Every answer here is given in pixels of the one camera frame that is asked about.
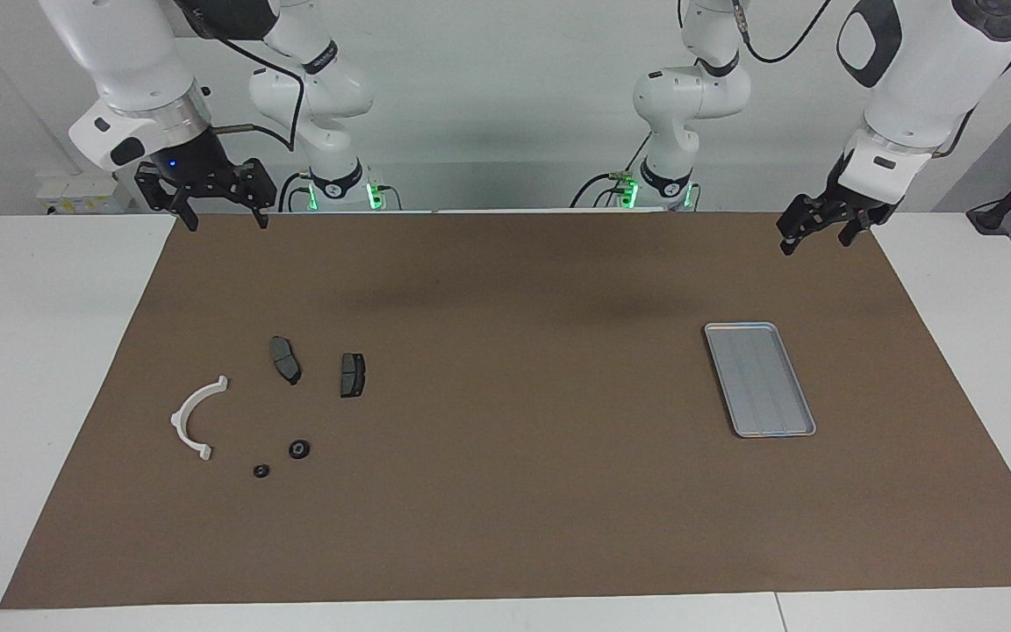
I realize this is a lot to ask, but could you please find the silver metal tray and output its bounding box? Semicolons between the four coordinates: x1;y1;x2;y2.
704;322;817;439

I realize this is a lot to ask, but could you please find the curved grey brake pad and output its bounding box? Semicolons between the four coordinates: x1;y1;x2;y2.
269;335;303;386

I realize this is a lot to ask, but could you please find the brown table mat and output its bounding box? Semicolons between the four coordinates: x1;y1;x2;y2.
0;211;1011;609

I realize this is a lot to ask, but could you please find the black right base cable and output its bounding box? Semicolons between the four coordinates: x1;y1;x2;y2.
280;171;313;213

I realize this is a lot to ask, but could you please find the black base cable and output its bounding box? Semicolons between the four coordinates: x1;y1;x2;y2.
570;132;654;209
280;171;313;213

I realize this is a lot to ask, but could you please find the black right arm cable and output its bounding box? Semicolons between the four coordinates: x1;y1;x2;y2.
176;0;306;152

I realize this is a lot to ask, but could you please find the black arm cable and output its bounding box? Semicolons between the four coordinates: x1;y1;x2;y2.
731;0;1011;159
176;0;306;152

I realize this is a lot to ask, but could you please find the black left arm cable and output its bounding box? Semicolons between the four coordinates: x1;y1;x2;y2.
731;0;1011;159

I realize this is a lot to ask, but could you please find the white semicircular plastic bracket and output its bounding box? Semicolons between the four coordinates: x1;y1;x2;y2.
170;376;230;463

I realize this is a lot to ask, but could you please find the black left base cable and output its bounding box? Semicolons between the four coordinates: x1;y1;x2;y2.
570;132;654;209

